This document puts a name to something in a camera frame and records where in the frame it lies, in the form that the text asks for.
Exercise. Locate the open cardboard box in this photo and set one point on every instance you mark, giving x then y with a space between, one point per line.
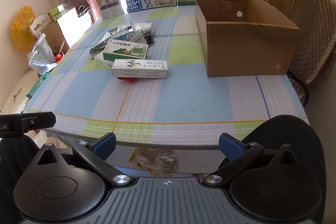
244 37

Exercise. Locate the yellow plastic bag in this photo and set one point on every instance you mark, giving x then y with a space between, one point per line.
20 35

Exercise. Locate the white ointment box green bird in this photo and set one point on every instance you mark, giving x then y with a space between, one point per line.
139 68

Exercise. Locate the clear plastic bag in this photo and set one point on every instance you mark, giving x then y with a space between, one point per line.
41 59

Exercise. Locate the white humidifier product box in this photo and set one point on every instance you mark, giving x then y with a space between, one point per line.
109 8

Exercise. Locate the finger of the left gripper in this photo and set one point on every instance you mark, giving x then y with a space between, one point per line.
16 125

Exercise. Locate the brown cardboard carton on floor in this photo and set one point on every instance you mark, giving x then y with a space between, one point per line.
54 36

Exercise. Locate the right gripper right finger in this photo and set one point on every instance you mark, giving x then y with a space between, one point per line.
240 156

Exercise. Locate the plaid tablecloth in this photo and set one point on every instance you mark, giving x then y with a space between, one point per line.
187 109

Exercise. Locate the blue white small box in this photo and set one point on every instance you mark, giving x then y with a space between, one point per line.
132 36

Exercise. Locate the white green tablet box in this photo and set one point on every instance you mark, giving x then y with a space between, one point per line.
100 61

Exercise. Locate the red candy packet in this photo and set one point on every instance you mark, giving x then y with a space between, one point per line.
128 79

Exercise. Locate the silver foil pouch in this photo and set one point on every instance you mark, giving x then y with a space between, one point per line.
120 29
144 28

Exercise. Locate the white paper shopping bag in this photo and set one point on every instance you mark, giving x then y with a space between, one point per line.
74 25

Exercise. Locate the green white spray box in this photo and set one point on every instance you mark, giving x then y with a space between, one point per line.
119 49

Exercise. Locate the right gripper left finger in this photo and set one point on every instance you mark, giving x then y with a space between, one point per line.
94 156

